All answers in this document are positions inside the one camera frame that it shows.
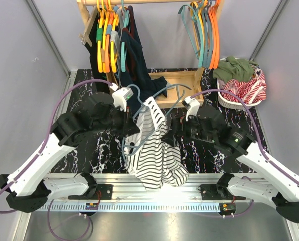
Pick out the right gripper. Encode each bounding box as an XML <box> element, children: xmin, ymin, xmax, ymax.
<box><xmin>161</xmin><ymin>111</ymin><xmax>217</xmax><ymax>147</ymax></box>

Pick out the black white striped tank top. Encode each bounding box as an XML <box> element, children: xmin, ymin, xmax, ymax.
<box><xmin>124</xmin><ymin>97</ymin><xmax>189</xmax><ymax>190</ymax></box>

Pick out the blue grey hanger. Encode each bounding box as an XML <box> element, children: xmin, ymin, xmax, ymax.
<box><xmin>121</xmin><ymin>83</ymin><xmax>192</xmax><ymax>163</ymax></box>

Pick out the teal hanger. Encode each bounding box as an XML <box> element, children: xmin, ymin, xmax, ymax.
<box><xmin>178</xmin><ymin>3</ymin><xmax>204</xmax><ymax>68</ymax></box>

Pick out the red striped tank top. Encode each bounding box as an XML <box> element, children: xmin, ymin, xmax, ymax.
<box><xmin>222</xmin><ymin>68</ymin><xmax>267</xmax><ymax>105</ymax></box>

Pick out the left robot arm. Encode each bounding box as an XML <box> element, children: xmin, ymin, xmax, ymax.
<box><xmin>0</xmin><ymin>88</ymin><xmax>140</xmax><ymax>213</ymax></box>

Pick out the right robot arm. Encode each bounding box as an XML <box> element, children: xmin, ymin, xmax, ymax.
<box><xmin>162</xmin><ymin>107</ymin><xmax>299</xmax><ymax>223</ymax></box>

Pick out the yellow hanger left group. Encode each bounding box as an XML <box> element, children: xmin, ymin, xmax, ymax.
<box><xmin>96</xmin><ymin>1</ymin><xmax>109</xmax><ymax>73</ymax></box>

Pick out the orange empty hanger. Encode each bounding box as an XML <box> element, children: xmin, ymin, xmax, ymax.
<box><xmin>208</xmin><ymin>1</ymin><xmax>220</xmax><ymax>70</ymax></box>

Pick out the navy garment on rack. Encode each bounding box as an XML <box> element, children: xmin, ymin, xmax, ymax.
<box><xmin>121</xmin><ymin>6</ymin><xmax>167</xmax><ymax>101</ymax></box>

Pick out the wooden clothes rack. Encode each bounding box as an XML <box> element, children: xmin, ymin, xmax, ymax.
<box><xmin>77</xmin><ymin>1</ymin><xmax>223</xmax><ymax>104</ymax></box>

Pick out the tan garment on rack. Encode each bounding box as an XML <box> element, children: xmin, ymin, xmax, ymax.
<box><xmin>106</xmin><ymin>72</ymin><xmax>120</xmax><ymax>94</ymax></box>

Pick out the black garment on rack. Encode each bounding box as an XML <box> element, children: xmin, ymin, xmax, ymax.
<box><xmin>85</xmin><ymin>16</ymin><xmax>110</xmax><ymax>94</ymax></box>

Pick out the white laundry basket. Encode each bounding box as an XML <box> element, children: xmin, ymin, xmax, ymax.
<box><xmin>217</xmin><ymin>65</ymin><xmax>262</xmax><ymax>110</ymax></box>

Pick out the olive green shirt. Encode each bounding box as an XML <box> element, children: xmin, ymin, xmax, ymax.
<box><xmin>212</xmin><ymin>56</ymin><xmax>258</xmax><ymax>83</ymax></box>

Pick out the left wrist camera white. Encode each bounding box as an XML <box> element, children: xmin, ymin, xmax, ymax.
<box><xmin>109</xmin><ymin>83</ymin><xmax>133</xmax><ymax>112</ymax></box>

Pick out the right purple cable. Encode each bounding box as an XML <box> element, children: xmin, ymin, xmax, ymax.
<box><xmin>191</xmin><ymin>89</ymin><xmax>299</xmax><ymax>216</ymax></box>

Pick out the purple cable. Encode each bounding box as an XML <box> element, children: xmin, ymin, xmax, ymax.
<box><xmin>191</xmin><ymin>89</ymin><xmax>299</xmax><ymax>216</ymax></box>
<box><xmin>0</xmin><ymin>79</ymin><xmax>114</xmax><ymax>214</ymax></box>

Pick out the aluminium rail base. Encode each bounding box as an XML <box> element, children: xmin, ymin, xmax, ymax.
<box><xmin>31</xmin><ymin>172</ymin><xmax>295</xmax><ymax>213</ymax></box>

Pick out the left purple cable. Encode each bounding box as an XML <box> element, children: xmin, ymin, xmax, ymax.
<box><xmin>0</xmin><ymin>79</ymin><xmax>114</xmax><ymax>214</ymax></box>

